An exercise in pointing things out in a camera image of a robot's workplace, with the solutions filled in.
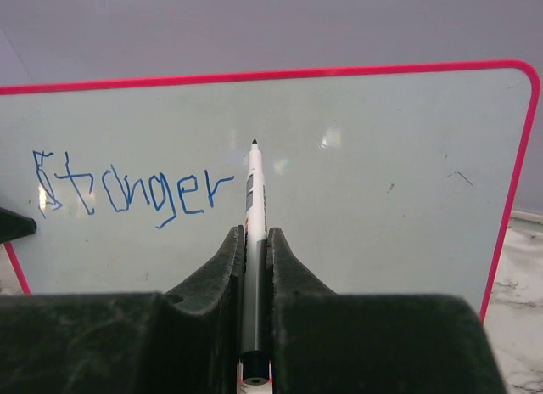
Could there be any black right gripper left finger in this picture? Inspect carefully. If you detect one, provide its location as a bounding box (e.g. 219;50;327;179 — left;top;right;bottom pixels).
1;227;244;393

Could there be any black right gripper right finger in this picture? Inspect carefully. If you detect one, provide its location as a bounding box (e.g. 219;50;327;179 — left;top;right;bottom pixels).
267;228;507;393

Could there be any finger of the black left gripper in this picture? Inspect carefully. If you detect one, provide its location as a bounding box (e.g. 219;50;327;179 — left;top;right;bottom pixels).
0;208;37;244

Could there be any white blue whiteboard marker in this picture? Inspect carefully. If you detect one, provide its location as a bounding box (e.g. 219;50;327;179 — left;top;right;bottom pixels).
240;140;270;386

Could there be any pink framed whiteboard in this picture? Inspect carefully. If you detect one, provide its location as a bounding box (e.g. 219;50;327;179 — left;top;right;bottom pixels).
1;59;540;313

